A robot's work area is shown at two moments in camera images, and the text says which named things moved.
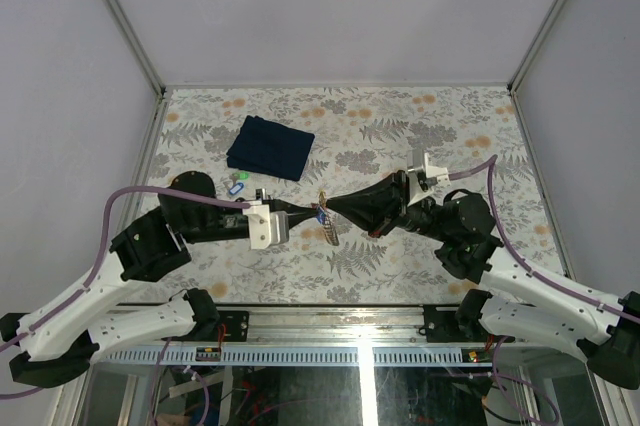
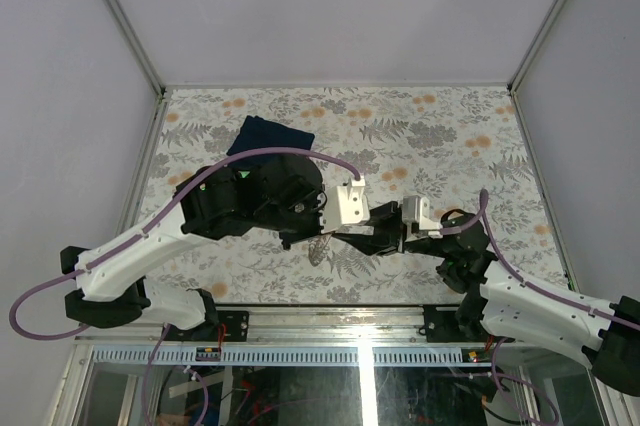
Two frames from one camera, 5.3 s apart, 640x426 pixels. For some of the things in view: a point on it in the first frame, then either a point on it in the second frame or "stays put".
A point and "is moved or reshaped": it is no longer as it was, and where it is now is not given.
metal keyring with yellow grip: x=329 y=223 is moved or reshaped
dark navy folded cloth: x=270 y=149 stays put
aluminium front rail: x=368 y=326 stays put
